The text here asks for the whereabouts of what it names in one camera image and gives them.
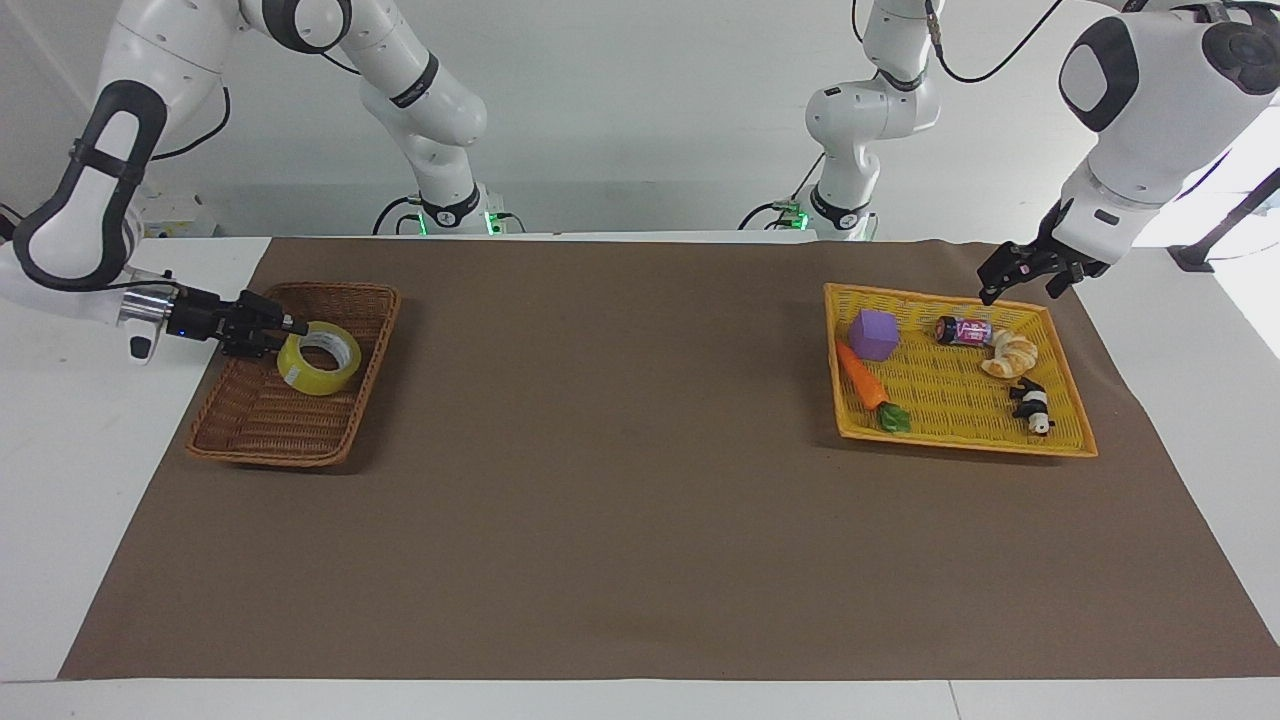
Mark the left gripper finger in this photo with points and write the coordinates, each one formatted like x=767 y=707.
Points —
x=1064 y=275
x=1005 y=268

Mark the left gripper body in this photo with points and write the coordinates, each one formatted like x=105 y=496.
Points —
x=1048 y=240

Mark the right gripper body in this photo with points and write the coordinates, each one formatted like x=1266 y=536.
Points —
x=195 y=315

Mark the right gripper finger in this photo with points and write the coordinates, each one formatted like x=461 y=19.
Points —
x=255 y=343
x=275 y=315

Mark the yellow tape roll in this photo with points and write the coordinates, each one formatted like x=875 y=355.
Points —
x=305 y=375

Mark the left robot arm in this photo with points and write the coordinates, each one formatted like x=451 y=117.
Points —
x=1150 y=120

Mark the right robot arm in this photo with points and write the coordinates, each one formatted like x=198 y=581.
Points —
x=95 y=200

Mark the brown wicker basket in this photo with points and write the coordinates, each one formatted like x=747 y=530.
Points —
x=270 y=425

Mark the yellow woven basket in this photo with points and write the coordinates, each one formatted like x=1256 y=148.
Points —
x=950 y=400

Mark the small dark can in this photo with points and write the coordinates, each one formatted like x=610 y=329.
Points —
x=960 y=331

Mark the toy croissant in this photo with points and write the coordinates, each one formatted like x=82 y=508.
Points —
x=1010 y=357

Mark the white box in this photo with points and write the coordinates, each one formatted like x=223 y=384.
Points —
x=178 y=215

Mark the toy panda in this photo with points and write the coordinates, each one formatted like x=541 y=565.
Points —
x=1033 y=405

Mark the purple cube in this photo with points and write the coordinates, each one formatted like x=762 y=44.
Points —
x=874 y=335

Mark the black stand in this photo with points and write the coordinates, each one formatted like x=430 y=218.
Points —
x=1225 y=220

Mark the orange toy carrot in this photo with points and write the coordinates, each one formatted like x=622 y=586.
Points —
x=860 y=378

